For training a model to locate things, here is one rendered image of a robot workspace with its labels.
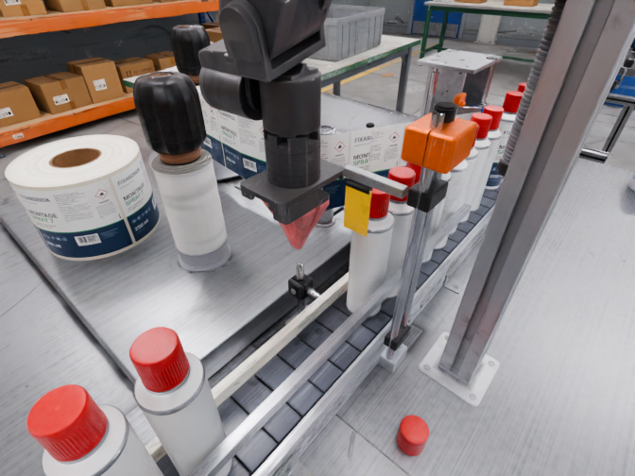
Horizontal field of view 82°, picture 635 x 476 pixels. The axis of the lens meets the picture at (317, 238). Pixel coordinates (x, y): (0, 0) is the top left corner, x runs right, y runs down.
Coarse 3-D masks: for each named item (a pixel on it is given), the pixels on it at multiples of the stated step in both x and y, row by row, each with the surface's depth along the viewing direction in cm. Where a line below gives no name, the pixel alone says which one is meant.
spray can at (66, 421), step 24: (72, 384) 23; (48, 408) 22; (72, 408) 22; (96, 408) 23; (48, 432) 21; (72, 432) 21; (96, 432) 23; (120, 432) 25; (48, 456) 23; (72, 456) 22; (96, 456) 23; (120, 456) 24; (144, 456) 28
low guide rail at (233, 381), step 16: (336, 288) 53; (320, 304) 51; (304, 320) 49; (288, 336) 47; (256, 352) 45; (272, 352) 46; (240, 368) 43; (256, 368) 44; (224, 384) 41; (240, 384) 43; (160, 448) 36
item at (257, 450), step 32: (416, 288) 58; (320, 320) 53; (384, 320) 53; (288, 352) 49; (352, 352) 49; (256, 384) 45; (320, 384) 45; (224, 416) 42; (288, 416) 42; (256, 448) 39
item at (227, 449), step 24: (456, 216) 59; (432, 240) 55; (384, 288) 47; (360, 312) 44; (336, 336) 41; (312, 360) 38; (288, 384) 36; (264, 408) 34; (240, 432) 33; (216, 456) 31
